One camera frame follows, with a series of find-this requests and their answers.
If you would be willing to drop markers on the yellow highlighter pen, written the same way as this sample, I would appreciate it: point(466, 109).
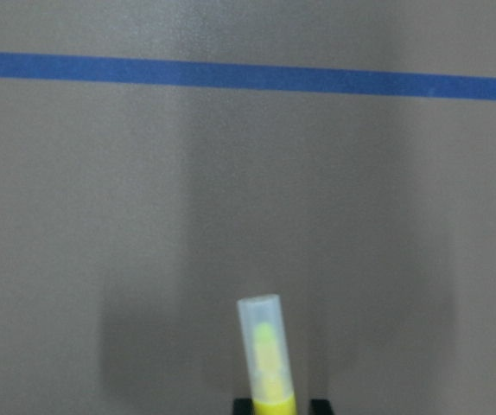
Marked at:
point(267, 355)

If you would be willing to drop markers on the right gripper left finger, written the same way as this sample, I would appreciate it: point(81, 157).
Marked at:
point(242, 406)

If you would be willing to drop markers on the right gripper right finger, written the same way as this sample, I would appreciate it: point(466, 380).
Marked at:
point(320, 407)

